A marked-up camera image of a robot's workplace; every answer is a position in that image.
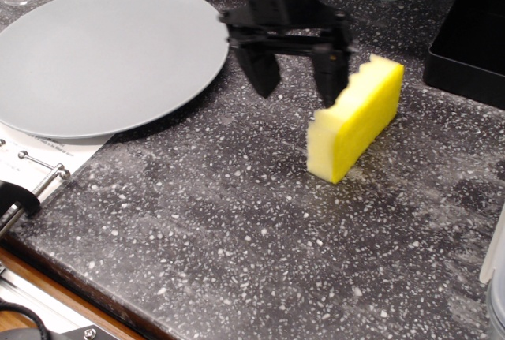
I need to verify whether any aluminium rail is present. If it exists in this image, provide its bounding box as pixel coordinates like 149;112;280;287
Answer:
1;267;92;334

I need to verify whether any black plastic tray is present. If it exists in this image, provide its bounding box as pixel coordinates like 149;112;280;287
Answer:
423;0;504;110

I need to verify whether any black metal bracket with screw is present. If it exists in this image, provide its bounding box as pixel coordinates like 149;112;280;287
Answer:
62;325;118;340

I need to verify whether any black metal screw clamp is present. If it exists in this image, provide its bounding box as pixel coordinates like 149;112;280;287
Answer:
1;151;71;237

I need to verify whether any yellow sponge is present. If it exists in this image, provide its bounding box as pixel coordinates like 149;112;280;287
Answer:
306;54;405;184

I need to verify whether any grey round plate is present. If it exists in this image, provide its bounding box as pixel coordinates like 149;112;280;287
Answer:
1;0;228;139

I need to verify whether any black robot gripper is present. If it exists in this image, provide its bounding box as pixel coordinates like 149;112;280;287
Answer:
219;0;352;107

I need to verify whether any white paper sheet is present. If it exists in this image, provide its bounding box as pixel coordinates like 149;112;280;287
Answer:
1;124;112;191

